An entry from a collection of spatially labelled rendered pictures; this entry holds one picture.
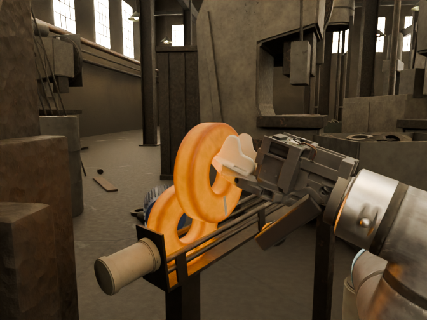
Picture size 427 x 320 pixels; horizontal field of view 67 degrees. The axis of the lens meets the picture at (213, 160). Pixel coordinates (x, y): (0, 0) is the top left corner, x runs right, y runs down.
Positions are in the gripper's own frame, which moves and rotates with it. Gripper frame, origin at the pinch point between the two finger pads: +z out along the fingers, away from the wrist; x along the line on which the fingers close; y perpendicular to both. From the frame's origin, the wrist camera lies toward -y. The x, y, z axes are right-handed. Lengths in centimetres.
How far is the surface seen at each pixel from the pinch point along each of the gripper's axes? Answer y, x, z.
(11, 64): 6.1, 13.2, 36.1
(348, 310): -33, -33, -25
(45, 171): -10.2, 11.9, 25.9
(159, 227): -14.0, 3.3, 5.4
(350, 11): 183, -823, 219
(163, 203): -10.5, 1.5, 6.9
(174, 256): -18.2, 2.3, 1.7
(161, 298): -103, -66, 50
